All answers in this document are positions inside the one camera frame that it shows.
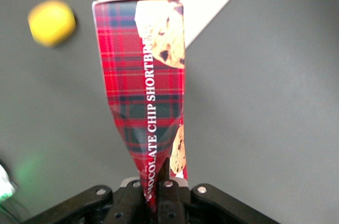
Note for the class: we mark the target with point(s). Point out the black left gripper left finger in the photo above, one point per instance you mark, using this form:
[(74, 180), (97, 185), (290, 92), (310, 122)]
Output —
[(124, 205)]

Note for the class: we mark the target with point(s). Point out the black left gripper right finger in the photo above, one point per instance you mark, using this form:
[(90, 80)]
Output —
[(172, 202)]

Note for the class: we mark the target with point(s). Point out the red tartan cookie box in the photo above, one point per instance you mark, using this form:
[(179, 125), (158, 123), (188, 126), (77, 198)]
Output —
[(143, 89)]

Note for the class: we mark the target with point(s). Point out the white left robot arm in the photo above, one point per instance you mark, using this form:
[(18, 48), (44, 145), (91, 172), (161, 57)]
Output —
[(5, 184)]

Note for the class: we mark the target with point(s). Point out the yellow lemon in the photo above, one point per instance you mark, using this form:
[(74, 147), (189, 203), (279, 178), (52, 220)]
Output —
[(51, 22)]

